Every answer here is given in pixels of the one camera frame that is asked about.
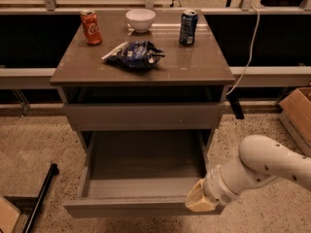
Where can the black table leg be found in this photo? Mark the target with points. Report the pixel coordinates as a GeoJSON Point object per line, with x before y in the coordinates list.
{"type": "Point", "coordinates": [235, 105]}

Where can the cardboard box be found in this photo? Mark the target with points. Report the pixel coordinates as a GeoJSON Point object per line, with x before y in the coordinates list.
{"type": "Point", "coordinates": [296, 117]}

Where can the black metal bar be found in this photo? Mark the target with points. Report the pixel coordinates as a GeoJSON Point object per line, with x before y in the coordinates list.
{"type": "Point", "coordinates": [53, 171]}

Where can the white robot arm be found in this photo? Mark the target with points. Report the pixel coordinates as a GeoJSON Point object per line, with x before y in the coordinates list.
{"type": "Point", "coordinates": [260, 161]}

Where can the white bowl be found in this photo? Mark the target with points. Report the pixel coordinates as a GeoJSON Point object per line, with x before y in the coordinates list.
{"type": "Point", "coordinates": [140, 20]}

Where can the light wooden board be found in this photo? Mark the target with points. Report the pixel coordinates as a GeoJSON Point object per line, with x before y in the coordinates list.
{"type": "Point", "coordinates": [9, 215]}

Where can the blue soda can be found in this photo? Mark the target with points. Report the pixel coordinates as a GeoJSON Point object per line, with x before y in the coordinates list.
{"type": "Point", "coordinates": [189, 19]}

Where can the grey drawer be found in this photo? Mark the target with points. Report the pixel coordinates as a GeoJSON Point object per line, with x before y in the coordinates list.
{"type": "Point", "coordinates": [140, 173]}
{"type": "Point", "coordinates": [111, 108]}

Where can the grey top drawer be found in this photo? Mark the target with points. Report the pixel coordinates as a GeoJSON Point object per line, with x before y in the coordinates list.
{"type": "Point", "coordinates": [111, 108]}

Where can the grey drawer cabinet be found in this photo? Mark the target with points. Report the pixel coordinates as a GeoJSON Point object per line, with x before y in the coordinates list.
{"type": "Point", "coordinates": [200, 64]}

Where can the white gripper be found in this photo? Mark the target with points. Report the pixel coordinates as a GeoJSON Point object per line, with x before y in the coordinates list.
{"type": "Point", "coordinates": [215, 187]}

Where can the blue chip bag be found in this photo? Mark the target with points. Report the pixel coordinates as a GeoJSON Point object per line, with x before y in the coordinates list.
{"type": "Point", "coordinates": [137, 55]}

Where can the orange soda can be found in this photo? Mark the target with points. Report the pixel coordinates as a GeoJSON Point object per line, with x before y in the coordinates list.
{"type": "Point", "coordinates": [90, 26]}

